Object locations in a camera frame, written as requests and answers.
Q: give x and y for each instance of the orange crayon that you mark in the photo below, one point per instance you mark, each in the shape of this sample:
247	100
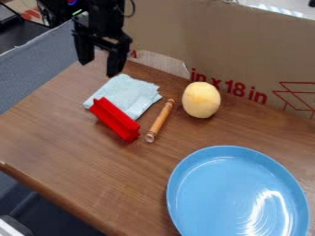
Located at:
158	121

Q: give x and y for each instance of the blue round plate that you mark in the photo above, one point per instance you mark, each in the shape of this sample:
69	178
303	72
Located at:
231	191

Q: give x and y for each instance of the yellow potato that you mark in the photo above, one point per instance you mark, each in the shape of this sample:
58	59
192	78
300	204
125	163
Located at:
200	100

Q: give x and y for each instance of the grey fabric panel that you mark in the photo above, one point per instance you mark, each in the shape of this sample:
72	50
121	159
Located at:
30	64

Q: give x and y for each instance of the red plastic block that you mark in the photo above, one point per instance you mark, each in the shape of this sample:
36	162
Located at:
113	117

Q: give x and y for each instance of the light blue cloth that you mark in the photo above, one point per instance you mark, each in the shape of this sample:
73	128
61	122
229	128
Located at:
130	94

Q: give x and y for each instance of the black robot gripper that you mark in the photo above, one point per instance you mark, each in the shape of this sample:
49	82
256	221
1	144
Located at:
97	27

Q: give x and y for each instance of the black equipment in background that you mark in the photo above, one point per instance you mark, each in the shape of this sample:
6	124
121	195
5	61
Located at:
56	11

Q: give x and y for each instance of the brown cardboard box wall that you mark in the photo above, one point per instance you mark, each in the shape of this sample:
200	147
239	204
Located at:
253	53

